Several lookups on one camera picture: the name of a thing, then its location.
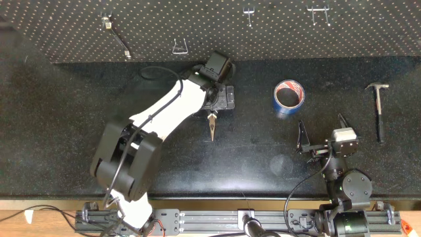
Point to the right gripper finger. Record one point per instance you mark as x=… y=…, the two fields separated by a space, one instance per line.
x=302 y=136
x=342 y=121

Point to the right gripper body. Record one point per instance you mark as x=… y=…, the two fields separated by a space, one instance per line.
x=315 y=149

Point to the roll of blue tape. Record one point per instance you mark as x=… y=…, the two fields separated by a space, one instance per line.
x=279 y=106

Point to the black and white pliers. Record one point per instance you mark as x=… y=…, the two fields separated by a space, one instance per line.
x=212 y=126

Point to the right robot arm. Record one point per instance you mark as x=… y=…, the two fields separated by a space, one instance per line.
x=355 y=189

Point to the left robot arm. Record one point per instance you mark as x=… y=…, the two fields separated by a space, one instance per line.
x=174 y=108

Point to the black pegboard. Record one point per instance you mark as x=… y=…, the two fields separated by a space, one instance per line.
x=230 y=33

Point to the hammer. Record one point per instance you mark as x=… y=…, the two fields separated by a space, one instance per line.
x=379 y=105

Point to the metal hook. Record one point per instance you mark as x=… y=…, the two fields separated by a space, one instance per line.
x=317 y=9
x=106 y=15
x=249 y=19
x=180 y=52

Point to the wrench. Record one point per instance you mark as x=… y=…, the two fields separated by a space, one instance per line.
x=118 y=39

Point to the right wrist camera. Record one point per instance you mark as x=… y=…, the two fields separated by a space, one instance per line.
x=343 y=135

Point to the mounting rail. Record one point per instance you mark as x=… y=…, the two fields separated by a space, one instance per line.
x=204 y=222

